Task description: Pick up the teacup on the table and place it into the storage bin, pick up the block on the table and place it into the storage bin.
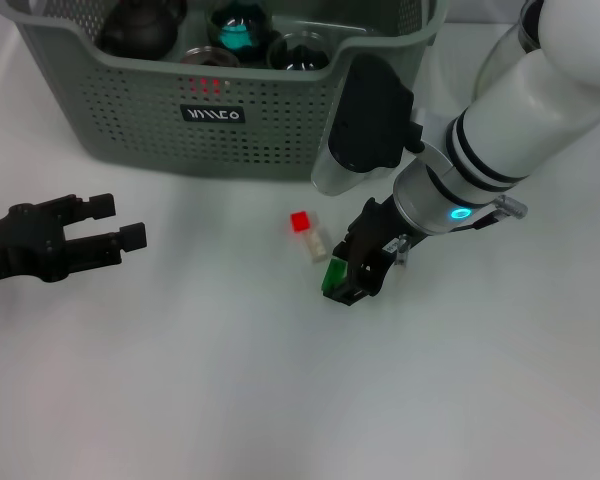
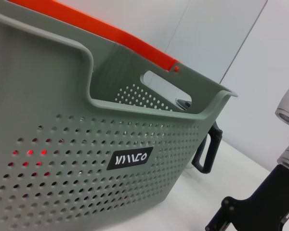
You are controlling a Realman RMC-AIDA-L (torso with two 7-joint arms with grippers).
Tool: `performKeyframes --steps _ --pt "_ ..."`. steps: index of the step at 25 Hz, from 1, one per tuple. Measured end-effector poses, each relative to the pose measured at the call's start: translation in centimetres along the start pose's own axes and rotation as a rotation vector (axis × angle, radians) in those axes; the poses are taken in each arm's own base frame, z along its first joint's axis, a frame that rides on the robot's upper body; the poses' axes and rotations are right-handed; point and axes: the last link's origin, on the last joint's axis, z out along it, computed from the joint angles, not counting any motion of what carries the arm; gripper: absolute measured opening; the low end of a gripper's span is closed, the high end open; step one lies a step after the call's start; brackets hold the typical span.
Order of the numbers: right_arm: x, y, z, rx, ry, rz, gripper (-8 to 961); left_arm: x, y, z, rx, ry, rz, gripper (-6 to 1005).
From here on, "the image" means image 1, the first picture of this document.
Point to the white toy brick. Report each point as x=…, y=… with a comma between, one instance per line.
x=316, y=245

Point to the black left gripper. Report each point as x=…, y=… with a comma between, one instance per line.
x=25, y=245

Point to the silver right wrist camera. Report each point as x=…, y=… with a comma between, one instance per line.
x=370, y=120

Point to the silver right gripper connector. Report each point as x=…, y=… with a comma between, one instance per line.
x=402, y=250

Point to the green toy brick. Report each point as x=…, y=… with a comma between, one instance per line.
x=332, y=275

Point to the teal toy brick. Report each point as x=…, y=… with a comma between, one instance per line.
x=235, y=36

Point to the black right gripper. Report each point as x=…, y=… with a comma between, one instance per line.
x=375, y=235

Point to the glass teacup black sleeve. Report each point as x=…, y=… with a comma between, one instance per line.
x=192, y=56
x=215, y=15
x=300, y=55

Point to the grey perforated storage bin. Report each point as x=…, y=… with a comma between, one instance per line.
x=180, y=140

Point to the dark clay teapot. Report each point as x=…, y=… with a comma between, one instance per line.
x=140, y=30

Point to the small red toy brick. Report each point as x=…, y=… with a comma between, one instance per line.
x=300, y=221

